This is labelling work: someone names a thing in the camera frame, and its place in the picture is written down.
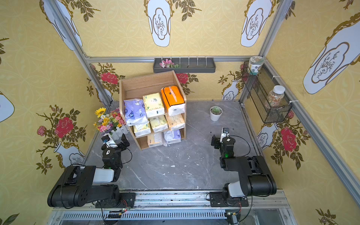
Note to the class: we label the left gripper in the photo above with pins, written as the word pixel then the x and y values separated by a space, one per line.
pixel 120 143

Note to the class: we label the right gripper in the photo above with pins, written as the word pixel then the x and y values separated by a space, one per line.
pixel 217 141

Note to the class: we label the purple tissue pack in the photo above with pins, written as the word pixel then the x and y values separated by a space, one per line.
pixel 135 113

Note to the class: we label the beige orange tissue pack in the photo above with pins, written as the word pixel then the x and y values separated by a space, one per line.
pixel 175 122

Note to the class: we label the yellow green tissue pack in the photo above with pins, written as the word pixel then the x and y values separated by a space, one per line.
pixel 153 105

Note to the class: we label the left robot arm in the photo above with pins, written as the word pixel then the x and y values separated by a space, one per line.
pixel 80 184

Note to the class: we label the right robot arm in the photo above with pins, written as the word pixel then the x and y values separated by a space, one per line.
pixel 255 178

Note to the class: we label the white green tissue pack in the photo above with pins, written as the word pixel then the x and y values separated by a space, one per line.
pixel 142 129

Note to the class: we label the beige tissue pack bottom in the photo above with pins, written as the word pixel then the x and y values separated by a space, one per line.
pixel 155 140

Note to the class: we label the pale yellow tissue pack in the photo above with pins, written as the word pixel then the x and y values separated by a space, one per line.
pixel 158 123

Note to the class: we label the lavender tissue pack bottom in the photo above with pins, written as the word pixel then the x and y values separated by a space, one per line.
pixel 172 137

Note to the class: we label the wooden three-tier shelf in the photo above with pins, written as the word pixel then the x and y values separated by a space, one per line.
pixel 139 86

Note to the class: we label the white picket fence planter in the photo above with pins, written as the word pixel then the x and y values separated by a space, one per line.
pixel 117 133

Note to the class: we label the artificial flower bouquet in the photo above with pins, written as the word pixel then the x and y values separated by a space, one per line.
pixel 108 122

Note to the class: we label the small potted cactus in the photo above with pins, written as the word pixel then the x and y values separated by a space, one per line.
pixel 215 113

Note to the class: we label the glass jar white lid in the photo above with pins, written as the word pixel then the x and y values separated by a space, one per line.
pixel 275 97

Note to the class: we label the patterned jar white lid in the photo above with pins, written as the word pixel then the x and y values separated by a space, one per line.
pixel 255 65

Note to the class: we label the pink flowers in tray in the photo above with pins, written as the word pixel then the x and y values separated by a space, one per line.
pixel 168 64

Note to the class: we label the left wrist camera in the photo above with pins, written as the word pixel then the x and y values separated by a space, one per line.
pixel 108 141

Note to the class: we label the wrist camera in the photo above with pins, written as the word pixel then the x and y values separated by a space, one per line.
pixel 224 133
pixel 108 141

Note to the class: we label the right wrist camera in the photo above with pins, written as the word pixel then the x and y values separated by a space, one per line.
pixel 224 133

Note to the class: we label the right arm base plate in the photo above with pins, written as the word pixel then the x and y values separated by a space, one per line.
pixel 221 199

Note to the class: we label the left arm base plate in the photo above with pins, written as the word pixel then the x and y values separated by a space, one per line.
pixel 121 200

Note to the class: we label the black wire wall basket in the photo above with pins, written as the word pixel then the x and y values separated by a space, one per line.
pixel 258 88

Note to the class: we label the metal base rail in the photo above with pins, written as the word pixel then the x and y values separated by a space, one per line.
pixel 164 205

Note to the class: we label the grey wall tray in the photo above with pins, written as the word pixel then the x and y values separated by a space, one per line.
pixel 187 65

